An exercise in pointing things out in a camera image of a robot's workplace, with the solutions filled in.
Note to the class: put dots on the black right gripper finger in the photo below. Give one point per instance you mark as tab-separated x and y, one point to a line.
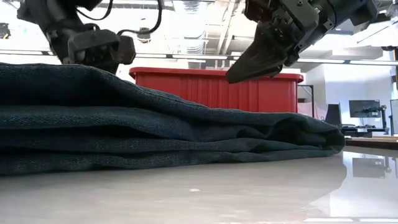
258	65
283	62

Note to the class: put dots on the dark blue denim jeans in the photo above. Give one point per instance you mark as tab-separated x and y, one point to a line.
124	133

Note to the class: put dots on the red plastic bin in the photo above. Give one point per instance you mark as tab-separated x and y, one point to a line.
217	90

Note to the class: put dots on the round ceiling sensor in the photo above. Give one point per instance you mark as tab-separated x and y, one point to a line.
143	36

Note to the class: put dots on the thin black metal post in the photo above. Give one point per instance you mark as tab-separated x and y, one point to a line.
312	99

